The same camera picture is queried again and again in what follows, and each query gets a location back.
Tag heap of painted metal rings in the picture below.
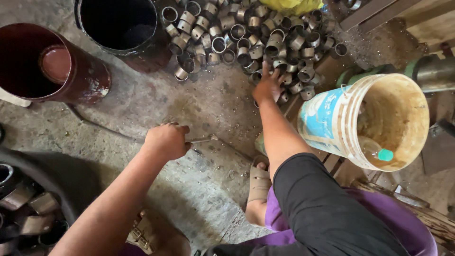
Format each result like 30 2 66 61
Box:
0 164 70 256

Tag maroon paint bucket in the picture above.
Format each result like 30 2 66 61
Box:
0 23 112 105

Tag heap of bare metal rings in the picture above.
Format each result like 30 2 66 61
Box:
161 0 349 107

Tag yellow plastic bag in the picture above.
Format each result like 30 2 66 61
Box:
259 0 324 16

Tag person's right hand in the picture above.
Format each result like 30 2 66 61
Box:
252 60 287 106

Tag white and blue plastic bucket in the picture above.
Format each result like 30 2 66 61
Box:
297 73 431 172

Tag black garment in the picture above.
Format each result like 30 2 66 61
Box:
204 153 411 256

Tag person's right foot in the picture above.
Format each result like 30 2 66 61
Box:
245 162 272 227

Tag plastic bottle with green cap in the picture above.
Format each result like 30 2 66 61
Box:
357 135 394 162

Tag green and grey metal pipe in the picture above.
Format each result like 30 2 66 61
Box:
336 54 455 94

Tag black tub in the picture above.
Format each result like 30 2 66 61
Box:
0 147 104 256

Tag tan sandal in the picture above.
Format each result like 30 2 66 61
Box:
126 211 192 256
246 155 272 205

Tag person's left hand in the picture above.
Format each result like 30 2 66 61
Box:
142 122 193 162

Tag purple garment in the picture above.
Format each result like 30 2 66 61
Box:
117 185 438 256

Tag thin dark cable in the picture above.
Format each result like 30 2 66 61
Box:
65 104 144 143

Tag wooden planks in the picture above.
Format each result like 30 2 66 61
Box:
339 0 455 47

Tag black bucket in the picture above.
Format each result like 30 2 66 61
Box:
74 0 173 73

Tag thin metal rod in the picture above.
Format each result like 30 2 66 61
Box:
190 134 219 144

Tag wooden stool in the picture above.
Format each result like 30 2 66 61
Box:
350 178 455 249

